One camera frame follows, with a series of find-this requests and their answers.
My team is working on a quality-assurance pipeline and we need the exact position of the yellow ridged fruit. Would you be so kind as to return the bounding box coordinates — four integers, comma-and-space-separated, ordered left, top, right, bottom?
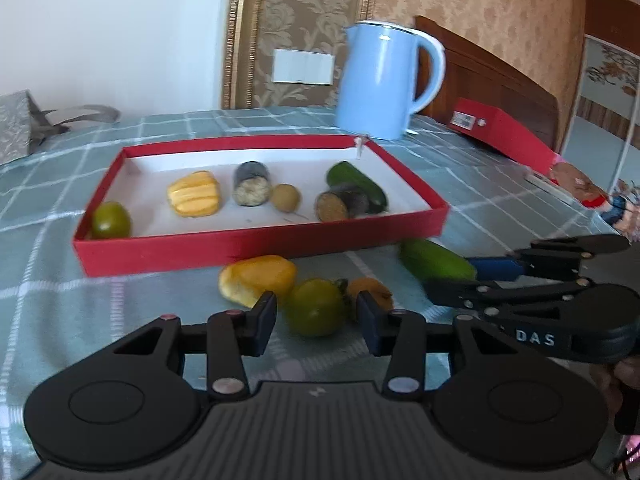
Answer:
218, 255, 297, 309
167, 170, 222, 218

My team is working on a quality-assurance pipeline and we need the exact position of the small brown fruit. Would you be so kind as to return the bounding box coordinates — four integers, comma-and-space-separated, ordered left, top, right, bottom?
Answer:
346, 278, 394, 314

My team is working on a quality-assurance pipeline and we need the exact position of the green cucumber piece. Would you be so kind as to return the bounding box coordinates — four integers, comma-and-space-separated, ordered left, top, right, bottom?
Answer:
398, 238, 477, 282
326, 160, 388, 214

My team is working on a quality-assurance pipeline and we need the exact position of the green round fruit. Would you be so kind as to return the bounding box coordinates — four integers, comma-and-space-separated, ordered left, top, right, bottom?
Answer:
91, 202, 132, 240
283, 278, 346, 338

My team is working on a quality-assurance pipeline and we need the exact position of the red shallow cardboard tray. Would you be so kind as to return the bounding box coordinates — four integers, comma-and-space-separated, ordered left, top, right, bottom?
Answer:
73, 134, 449, 276

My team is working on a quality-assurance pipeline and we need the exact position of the small yellow-brown fruit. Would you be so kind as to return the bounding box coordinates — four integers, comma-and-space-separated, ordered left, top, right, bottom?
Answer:
270, 183, 302, 214

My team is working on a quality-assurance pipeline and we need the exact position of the red box lid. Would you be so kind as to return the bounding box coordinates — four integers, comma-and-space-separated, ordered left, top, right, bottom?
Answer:
448, 99, 564, 174

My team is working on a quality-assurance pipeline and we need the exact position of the light blue electric kettle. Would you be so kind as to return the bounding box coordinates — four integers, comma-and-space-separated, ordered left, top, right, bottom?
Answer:
335, 21, 446, 141

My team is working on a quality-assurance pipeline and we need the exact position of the grey patterned gift bag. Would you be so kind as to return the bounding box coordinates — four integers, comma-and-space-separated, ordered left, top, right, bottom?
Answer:
0, 90, 120, 165

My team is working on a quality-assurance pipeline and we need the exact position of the white wall switch panel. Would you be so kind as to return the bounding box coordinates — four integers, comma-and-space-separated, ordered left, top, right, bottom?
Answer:
271, 49, 335, 86

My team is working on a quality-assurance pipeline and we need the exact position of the gold picture frame moulding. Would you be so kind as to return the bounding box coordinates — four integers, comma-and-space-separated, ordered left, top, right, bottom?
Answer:
221, 0, 373, 108

